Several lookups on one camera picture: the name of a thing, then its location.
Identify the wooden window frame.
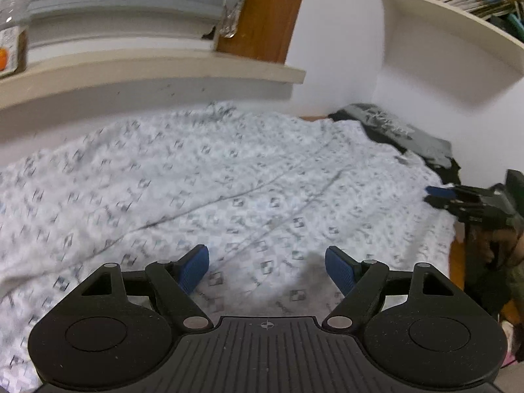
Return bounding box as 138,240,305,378
215,0,312,66

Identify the person's right hand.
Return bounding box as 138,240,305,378
487,229,524,269

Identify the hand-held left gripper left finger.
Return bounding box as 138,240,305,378
80,246,214,332

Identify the clear blind cord pull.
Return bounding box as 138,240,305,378
217,0,251,39

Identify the cream wall shelf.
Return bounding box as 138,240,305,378
381,0,524,112

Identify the grey printed t-shirt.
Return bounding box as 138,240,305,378
336,102,453,169

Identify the beige window sill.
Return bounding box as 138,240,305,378
0,47,307,112

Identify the black folded garment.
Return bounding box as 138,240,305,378
327,108,461,185

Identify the white patterned shirt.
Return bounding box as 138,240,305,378
0,100,458,389

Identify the clear jar with orange label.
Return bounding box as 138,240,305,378
0,0,32,80

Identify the black bag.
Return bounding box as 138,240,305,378
462,223,516,318

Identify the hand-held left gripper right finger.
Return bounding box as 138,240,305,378
323,247,457,330

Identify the grey window blind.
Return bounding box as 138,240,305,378
0,0,231,52

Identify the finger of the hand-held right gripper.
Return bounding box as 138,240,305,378
426,185,484,203
424,197,484,224

